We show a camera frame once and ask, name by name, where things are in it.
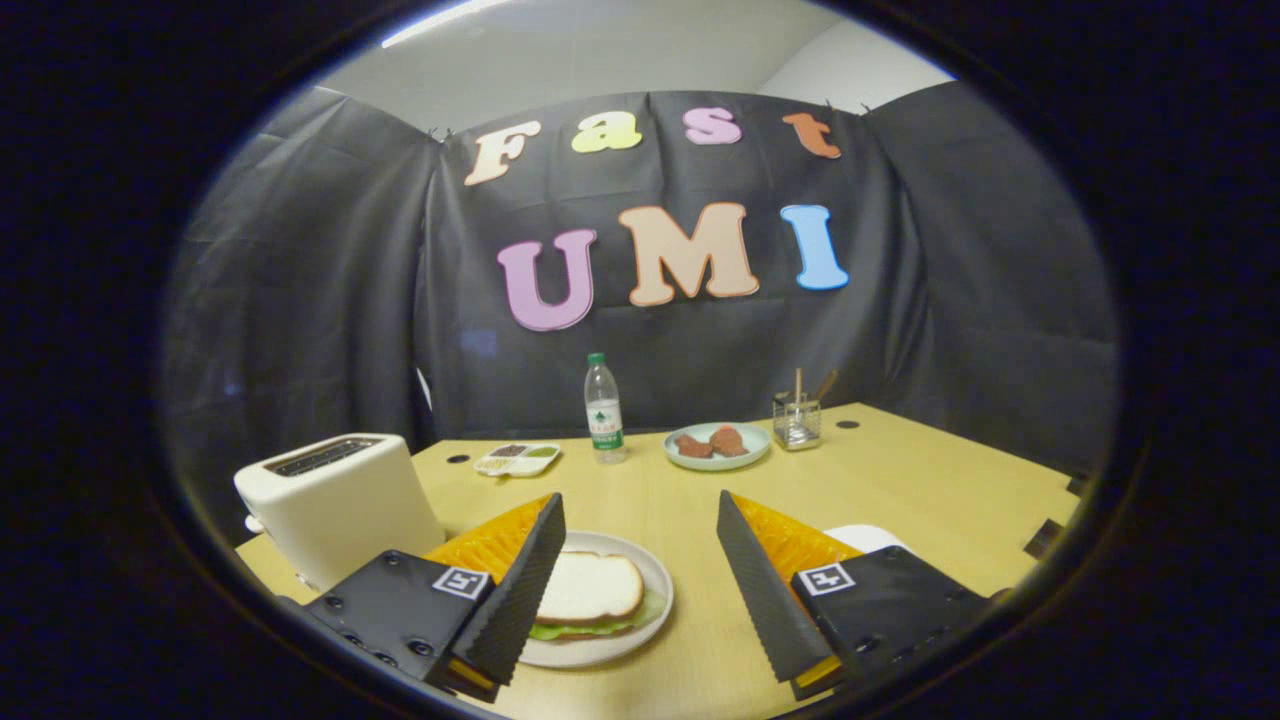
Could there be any white divided condiment dish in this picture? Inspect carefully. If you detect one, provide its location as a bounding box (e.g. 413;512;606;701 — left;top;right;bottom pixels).
473;443;562;478

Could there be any white toaster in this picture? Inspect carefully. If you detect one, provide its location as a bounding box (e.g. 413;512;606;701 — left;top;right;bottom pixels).
234;433;447;593

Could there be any wire utensil holder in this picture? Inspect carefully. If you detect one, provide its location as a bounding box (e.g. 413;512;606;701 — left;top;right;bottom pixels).
772;393;823;452

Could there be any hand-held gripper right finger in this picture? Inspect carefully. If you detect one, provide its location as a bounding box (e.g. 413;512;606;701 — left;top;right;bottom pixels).
716;490;1011;701

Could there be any clear plastic water bottle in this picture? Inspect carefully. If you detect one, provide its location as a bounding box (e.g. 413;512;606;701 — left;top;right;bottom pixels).
584;352;629;465

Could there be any white round plate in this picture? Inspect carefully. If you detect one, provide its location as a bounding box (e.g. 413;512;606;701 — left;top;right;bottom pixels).
518;531;675;669

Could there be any white bread slice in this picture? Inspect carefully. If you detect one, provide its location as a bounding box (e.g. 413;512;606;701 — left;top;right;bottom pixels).
535;551;646;627

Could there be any green lettuce leaf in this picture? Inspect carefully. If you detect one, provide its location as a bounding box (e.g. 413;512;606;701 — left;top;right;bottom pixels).
528;588;669;642

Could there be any white rounded square plate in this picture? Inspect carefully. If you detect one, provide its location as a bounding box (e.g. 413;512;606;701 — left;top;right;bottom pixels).
822;524;911;556

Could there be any pale green round plate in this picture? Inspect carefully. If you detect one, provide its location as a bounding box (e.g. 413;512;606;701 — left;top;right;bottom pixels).
664;421;773;472

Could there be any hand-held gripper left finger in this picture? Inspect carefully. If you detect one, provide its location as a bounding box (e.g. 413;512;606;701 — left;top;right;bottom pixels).
305;492;567;704

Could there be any black backdrop cloth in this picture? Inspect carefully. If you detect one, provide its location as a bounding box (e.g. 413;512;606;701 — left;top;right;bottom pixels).
160;80;1119;546

